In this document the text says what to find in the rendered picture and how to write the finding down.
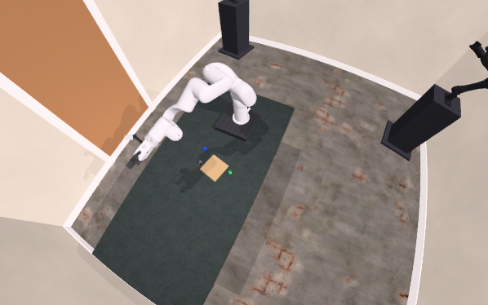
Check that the tan flat mat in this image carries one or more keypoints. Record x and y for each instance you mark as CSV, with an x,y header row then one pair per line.
x,y
214,167

